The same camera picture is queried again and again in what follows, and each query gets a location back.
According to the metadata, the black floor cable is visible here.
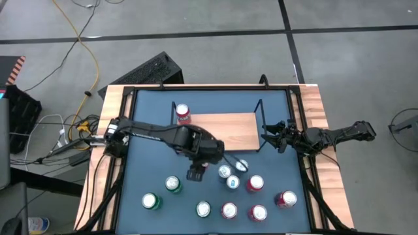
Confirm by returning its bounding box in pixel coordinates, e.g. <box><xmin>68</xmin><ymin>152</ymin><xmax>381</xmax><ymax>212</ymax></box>
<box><xmin>23</xmin><ymin>0</ymin><xmax>101</xmax><ymax>93</ymax></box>

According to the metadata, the blue table mat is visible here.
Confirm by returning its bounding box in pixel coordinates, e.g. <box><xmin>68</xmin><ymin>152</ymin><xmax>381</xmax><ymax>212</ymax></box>
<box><xmin>114</xmin><ymin>89</ymin><xmax>312</xmax><ymax>234</ymax></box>

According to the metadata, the black case orange striped edge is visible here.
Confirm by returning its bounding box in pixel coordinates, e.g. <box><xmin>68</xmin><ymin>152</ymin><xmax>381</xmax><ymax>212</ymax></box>
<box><xmin>0</xmin><ymin>55</ymin><xmax>27</xmax><ymax>86</ymax></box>

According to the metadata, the white cable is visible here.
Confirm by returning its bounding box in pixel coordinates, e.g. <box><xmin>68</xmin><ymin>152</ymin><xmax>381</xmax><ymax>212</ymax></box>
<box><xmin>24</xmin><ymin>113</ymin><xmax>68</xmax><ymax>154</ymax></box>

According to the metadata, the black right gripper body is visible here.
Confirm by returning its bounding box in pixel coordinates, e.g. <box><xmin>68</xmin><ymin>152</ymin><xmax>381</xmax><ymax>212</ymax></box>
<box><xmin>281</xmin><ymin>119</ymin><xmax>307</xmax><ymax>155</ymax></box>

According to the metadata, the silver blue slim can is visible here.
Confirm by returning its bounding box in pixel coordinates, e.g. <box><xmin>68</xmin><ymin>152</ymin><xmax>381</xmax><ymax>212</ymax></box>
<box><xmin>217</xmin><ymin>164</ymin><xmax>233</xmax><ymax>180</ymax></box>
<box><xmin>234</xmin><ymin>159</ymin><xmax>249</xmax><ymax>174</ymax></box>
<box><xmin>226</xmin><ymin>175</ymin><xmax>241</xmax><ymax>190</ymax></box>

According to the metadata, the white blue yellow bottle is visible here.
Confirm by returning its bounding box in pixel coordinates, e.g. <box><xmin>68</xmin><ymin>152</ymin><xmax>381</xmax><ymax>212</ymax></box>
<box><xmin>27</xmin><ymin>216</ymin><xmax>50</xmax><ymax>235</ymax></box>

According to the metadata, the gray metal stand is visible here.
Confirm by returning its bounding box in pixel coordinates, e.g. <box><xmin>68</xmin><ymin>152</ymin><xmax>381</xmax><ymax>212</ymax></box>
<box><xmin>390</xmin><ymin>116</ymin><xmax>418</xmax><ymax>133</ymax></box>

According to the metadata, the yellow extension cable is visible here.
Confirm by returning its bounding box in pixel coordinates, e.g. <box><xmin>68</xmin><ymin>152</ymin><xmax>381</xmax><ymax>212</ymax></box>
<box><xmin>52</xmin><ymin>0</ymin><xmax>101</xmax><ymax>151</ymax></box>

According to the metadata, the wooden shelf black wire frame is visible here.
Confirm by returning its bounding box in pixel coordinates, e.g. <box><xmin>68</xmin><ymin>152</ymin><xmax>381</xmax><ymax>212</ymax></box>
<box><xmin>170</xmin><ymin>99</ymin><xmax>268</xmax><ymax>153</ymax></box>

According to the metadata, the black cable loop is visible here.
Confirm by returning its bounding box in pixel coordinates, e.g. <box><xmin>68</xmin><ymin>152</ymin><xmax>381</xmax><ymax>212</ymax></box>
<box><xmin>387</xmin><ymin>108</ymin><xmax>418</xmax><ymax>157</ymax></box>

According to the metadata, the green soda can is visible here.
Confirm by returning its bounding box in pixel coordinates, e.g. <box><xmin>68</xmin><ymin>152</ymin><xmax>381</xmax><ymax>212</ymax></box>
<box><xmin>141</xmin><ymin>193</ymin><xmax>163</xmax><ymax>211</ymax></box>
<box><xmin>165</xmin><ymin>175</ymin><xmax>184</xmax><ymax>195</ymax></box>
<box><xmin>195</xmin><ymin>200</ymin><xmax>212</xmax><ymax>219</ymax></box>

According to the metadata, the black power strip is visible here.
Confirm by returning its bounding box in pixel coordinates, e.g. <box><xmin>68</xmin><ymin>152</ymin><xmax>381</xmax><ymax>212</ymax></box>
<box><xmin>48</xmin><ymin>138</ymin><xmax>84</xmax><ymax>157</ymax></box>

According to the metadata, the black desk leg beam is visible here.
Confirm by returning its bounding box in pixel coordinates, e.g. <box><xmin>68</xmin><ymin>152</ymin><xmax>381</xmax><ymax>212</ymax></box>
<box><xmin>9</xmin><ymin>168</ymin><xmax>84</xmax><ymax>197</ymax></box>

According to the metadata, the black plastic crate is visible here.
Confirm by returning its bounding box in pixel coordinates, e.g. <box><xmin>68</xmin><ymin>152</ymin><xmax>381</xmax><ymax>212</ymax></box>
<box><xmin>4</xmin><ymin>84</ymin><xmax>43</xmax><ymax>155</ymax></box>

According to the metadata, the gray cabinet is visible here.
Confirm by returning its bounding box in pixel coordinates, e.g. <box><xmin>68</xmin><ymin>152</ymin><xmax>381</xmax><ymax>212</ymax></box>
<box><xmin>0</xmin><ymin>97</ymin><xmax>11</xmax><ymax>191</ymax></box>

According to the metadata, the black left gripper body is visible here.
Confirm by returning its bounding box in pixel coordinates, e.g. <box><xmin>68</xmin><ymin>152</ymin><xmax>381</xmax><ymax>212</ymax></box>
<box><xmin>185</xmin><ymin>130</ymin><xmax>225</xmax><ymax>165</ymax></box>

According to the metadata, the black power adapter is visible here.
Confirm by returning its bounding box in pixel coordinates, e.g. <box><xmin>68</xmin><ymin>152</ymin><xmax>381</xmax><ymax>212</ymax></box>
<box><xmin>69</xmin><ymin>150</ymin><xmax>92</xmax><ymax>167</ymax></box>

